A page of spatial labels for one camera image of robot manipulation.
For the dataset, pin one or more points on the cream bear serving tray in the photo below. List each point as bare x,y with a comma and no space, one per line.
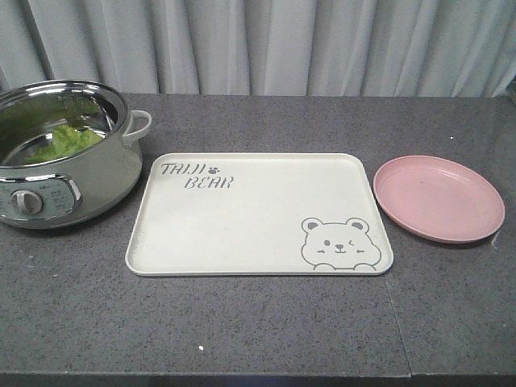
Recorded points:
258,214

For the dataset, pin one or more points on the pink round plate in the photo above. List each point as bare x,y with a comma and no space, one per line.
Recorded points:
438,199

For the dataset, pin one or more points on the green lettuce leaf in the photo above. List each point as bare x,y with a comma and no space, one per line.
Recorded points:
66,141

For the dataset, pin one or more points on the white pleated curtain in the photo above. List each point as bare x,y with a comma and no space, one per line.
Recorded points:
287,48

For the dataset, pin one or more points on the pale green electric pot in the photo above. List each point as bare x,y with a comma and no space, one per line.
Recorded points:
75,188

